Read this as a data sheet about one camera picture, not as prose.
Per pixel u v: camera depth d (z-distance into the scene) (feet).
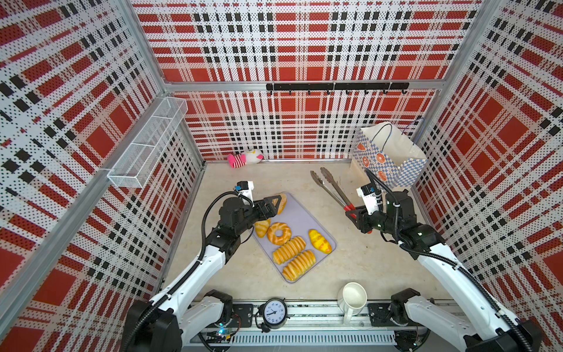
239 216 2.02
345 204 2.53
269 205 2.26
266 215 2.26
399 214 1.80
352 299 2.55
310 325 2.40
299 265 2.69
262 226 3.02
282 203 3.30
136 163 2.98
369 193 2.10
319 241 2.89
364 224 2.18
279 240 2.95
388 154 2.83
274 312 2.36
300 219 3.31
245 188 2.30
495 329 1.25
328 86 2.90
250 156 3.77
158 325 1.27
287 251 2.79
